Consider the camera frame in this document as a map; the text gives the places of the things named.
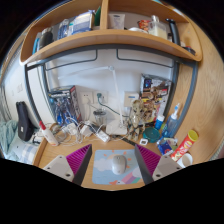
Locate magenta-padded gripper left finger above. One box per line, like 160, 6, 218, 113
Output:
43, 143, 94, 187

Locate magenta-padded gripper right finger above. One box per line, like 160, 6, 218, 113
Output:
134, 144, 183, 186

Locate light grey computer mouse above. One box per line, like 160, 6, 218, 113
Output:
111, 154, 128, 176

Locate pastel printed mouse pad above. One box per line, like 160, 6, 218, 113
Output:
91, 149, 152, 186

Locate blue tissue pack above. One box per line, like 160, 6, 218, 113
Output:
156, 138, 178, 156

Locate white mug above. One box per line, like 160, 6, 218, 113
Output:
176, 152, 194, 169

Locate red chips can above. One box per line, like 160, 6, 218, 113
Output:
170, 129, 199, 162

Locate white red-pump lotion bottle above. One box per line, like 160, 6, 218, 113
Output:
38, 120, 60, 147

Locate teal round dish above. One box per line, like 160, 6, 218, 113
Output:
142, 127, 162, 144

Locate bed with checked sheet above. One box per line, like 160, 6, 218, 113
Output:
9, 139, 43, 164

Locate white power adapter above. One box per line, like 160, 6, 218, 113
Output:
65, 123, 78, 135

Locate blue spray bottle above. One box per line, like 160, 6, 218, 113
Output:
162, 102, 182, 138

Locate blue white-capped tube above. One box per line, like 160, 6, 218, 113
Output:
154, 114, 166, 132

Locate black flat bar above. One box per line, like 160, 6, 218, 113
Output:
119, 135, 137, 147

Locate white power strip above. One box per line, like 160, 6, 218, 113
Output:
96, 131, 111, 143

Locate tan robot model figure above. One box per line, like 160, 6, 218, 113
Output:
128, 98, 148, 141

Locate black bag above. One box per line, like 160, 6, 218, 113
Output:
15, 101, 35, 142

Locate teal blanket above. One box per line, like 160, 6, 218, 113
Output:
0, 119, 19, 156

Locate blue robot model kit box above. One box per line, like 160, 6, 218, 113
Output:
47, 85, 83, 126

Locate white desk lamp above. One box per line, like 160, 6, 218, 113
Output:
57, 65, 129, 136

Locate clear glass jar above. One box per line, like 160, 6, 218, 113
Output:
93, 109, 108, 127

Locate colourful model kit box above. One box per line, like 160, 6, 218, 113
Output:
139, 73, 173, 123

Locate wooden shelf unit with items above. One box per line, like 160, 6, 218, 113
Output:
19, 0, 204, 66

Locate white tangled cables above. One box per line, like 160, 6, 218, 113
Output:
54, 118, 111, 144

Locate white wall box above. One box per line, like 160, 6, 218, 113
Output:
124, 91, 140, 108

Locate green cable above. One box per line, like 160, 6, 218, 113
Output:
96, 93, 126, 118

